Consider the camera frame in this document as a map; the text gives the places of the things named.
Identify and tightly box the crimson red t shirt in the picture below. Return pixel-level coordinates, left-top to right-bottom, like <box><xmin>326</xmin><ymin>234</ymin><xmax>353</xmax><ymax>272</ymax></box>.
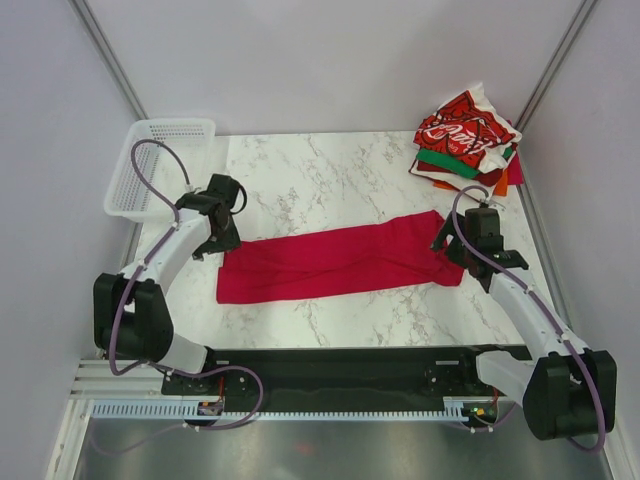
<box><xmin>216</xmin><ymin>211</ymin><xmax>463</xmax><ymax>305</ymax></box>

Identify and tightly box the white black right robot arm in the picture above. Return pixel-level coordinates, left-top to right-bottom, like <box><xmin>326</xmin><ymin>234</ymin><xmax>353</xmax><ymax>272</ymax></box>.
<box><xmin>431</xmin><ymin>204</ymin><xmax>617</xmax><ymax>453</ymax></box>

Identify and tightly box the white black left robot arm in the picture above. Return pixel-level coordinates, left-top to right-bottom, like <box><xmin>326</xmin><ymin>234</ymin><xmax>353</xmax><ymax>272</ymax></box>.
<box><xmin>93</xmin><ymin>174</ymin><xmax>247</xmax><ymax>393</ymax></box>

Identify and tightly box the white folded shirt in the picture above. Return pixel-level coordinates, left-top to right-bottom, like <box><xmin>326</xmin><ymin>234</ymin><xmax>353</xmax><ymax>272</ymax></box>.
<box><xmin>426</xmin><ymin>172</ymin><xmax>496</xmax><ymax>202</ymax></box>

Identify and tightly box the orange folded shirt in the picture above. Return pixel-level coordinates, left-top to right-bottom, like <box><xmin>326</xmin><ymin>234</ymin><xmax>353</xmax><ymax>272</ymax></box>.
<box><xmin>433</xmin><ymin>171</ymin><xmax>508</xmax><ymax>197</ymax></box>

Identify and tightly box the dark red folded shirt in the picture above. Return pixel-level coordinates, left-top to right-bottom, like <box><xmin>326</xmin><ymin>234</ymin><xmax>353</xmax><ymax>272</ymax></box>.
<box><xmin>409</xmin><ymin>159</ymin><xmax>506</xmax><ymax>189</ymax></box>

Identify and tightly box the white plastic basket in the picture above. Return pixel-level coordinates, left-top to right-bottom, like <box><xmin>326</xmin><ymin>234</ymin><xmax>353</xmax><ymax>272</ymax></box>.
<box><xmin>103</xmin><ymin>118</ymin><xmax>216</xmax><ymax>223</ymax></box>

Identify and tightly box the magenta folded shirt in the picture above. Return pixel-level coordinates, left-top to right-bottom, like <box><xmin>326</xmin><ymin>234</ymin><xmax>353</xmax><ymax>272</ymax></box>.
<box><xmin>502</xmin><ymin>150</ymin><xmax>524</xmax><ymax>190</ymax></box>

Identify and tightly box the green folded shirt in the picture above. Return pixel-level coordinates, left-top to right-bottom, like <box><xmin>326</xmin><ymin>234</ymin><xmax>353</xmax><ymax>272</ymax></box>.
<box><xmin>416</xmin><ymin>148</ymin><xmax>482</xmax><ymax>179</ymax></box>

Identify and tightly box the red white printed shirt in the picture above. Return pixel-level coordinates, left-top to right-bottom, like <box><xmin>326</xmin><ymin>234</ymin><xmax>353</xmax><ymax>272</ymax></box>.
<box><xmin>414</xmin><ymin>83</ymin><xmax>522</xmax><ymax>173</ymax></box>

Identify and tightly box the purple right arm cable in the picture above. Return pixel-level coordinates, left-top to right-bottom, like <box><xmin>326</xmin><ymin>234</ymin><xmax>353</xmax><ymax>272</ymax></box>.
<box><xmin>450</xmin><ymin>185</ymin><xmax>609</xmax><ymax>454</ymax></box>

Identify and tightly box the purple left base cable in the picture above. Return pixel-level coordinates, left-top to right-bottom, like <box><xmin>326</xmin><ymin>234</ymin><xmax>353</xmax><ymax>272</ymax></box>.
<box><xmin>184</xmin><ymin>364</ymin><xmax>266</xmax><ymax>432</ymax></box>

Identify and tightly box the white slotted cable duct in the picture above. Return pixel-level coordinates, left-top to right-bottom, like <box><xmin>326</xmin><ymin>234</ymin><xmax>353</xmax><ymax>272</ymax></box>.
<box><xmin>91</xmin><ymin>400</ymin><xmax>469</xmax><ymax>422</ymax></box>

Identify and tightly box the left aluminium frame post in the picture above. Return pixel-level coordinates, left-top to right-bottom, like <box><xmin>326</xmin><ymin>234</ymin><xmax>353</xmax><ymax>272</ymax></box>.
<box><xmin>68</xmin><ymin>0</ymin><xmax>148</xmax><ymax>120</ymax></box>

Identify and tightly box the aluminium frame post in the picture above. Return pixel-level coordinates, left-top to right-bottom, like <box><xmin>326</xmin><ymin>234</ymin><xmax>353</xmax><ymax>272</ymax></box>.
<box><xmin>68</xmin><ymin>0</ymin><xmax>148</xmax><ymax>120</ymax></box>
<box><xmin>515</xmin><ymin>0</ymin><xmax>600</xmax><ymax>132</ymax></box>

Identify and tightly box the right aluminium frame post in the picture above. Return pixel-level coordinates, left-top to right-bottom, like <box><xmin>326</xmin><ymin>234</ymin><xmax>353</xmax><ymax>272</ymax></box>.
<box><xmin>515</xmin><ymin>0</ymin><xmax>600</xmax><ymax>132</ymax></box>

